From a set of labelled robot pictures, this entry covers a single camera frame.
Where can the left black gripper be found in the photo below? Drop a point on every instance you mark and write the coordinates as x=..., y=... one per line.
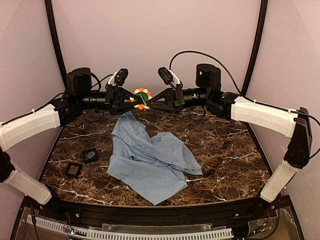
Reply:
x=110, y=96

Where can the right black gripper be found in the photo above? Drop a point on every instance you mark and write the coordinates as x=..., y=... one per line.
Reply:
x=178, y=97

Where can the plush sunflower brooch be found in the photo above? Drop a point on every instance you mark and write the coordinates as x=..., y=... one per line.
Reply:
x=144, y=94

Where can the light blue shirt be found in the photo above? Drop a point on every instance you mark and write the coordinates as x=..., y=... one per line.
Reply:
x=154, y=167

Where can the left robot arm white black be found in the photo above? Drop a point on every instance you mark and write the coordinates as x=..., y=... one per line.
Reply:
x=60, y=111

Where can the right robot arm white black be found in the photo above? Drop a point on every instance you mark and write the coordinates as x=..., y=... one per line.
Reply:
x=293, y=124

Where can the far black square tray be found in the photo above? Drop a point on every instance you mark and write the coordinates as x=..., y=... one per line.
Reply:
x=82, y=154

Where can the black square tray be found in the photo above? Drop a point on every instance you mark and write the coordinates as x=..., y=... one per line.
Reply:
x=73, y=169
x=82, y=154

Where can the near black square tray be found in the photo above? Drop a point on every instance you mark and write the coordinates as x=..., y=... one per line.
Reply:
x=73, y=169

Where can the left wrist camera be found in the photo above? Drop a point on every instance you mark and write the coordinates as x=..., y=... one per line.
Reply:
x=118, y=78

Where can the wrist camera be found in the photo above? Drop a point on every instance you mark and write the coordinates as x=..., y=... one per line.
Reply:
x=118, y=78
x=169, y=77

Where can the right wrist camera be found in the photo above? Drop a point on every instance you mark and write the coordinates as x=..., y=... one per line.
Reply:
x=169, y=77

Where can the left black frame post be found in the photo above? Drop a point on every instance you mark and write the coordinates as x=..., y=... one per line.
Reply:
x=55, y=40

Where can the black frame post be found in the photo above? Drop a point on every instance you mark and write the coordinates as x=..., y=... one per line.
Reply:
x=55, y=40
x=255, y=46

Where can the white slotted cable duct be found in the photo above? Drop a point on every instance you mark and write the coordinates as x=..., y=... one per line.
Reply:
x=134, y=232

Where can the right black frame post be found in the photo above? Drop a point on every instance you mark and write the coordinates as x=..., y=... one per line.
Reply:
x=255, y=46

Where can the black front table rail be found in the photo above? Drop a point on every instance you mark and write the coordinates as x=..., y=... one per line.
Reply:
x=230, y=213

